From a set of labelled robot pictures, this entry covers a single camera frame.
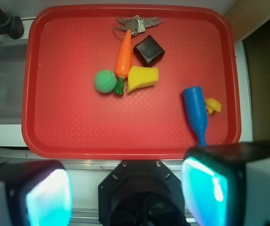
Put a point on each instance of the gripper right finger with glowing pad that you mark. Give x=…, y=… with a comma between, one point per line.
x=228, y=185

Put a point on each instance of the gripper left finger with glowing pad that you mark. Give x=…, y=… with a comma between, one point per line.
x=35, y=193

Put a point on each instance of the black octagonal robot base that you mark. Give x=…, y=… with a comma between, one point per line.
x=141, y=193

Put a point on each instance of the blue toy bottle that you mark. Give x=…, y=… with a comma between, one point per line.
x=196, y=112

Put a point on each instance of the red plastic tray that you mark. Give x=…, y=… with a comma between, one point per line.
x=64, y=116

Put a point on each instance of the yellow rubber duck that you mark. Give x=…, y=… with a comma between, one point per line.
x=212, y=105

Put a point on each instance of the grey sink basin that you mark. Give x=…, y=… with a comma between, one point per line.
x=12, y=68

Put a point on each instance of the green textured ball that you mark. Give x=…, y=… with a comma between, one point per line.
x=105, y=81

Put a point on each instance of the yellow cheese wedge toy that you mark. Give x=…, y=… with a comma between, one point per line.
x=141, y=77

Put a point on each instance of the orange toy carrot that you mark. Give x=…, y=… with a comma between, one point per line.
x=123, y=63

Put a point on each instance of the dark brown square block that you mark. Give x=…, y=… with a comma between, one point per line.
x=148, y=51

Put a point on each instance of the silver key bunch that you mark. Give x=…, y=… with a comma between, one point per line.
x=136, y=24

